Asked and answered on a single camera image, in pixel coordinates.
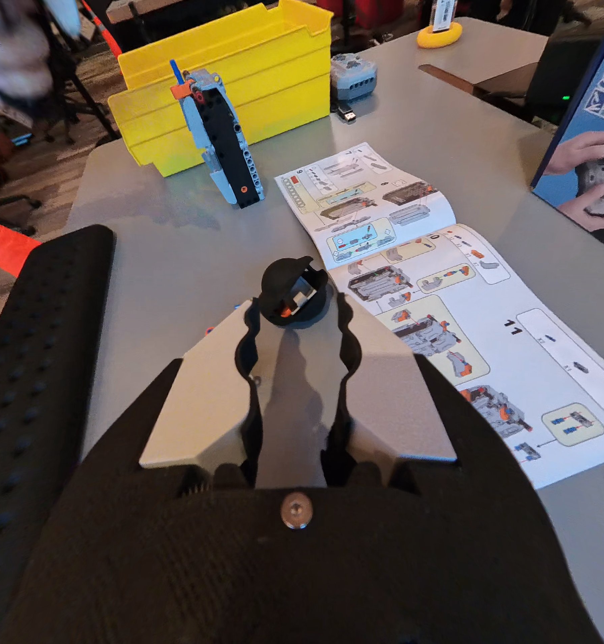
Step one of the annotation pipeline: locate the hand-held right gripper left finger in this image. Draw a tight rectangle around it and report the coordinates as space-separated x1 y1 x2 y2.
139 297 263 488

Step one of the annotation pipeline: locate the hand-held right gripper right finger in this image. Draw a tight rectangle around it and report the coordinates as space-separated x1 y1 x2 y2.
321 292 457 488

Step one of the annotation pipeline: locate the black pouch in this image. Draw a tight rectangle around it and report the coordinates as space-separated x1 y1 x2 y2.
259 256 331 329

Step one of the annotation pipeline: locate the grey battery box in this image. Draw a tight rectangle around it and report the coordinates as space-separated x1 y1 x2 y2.
330 53 379 101

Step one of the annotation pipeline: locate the yellow foam ring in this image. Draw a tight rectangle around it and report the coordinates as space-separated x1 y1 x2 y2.
416 22 464 50

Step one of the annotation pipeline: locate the grey desk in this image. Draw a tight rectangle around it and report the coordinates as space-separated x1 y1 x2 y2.
63 16 604 644

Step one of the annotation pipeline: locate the open instruction booklet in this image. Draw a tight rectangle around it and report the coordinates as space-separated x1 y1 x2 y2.
274 143 604 490

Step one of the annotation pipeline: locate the orange cloth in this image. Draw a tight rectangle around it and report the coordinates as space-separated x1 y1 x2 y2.
0 223 42 278

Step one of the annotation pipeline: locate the grey and black brick model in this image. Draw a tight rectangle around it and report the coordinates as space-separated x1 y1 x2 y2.
169 59 266 210

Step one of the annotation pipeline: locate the yellow plastic bin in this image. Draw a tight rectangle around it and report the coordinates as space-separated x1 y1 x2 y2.
107 0 334 178

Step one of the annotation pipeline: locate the robot kit box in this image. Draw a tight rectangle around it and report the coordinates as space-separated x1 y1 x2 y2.
530 0 604 252

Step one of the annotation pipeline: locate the black USB cable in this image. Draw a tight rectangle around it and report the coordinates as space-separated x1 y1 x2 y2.
329 98 359 124

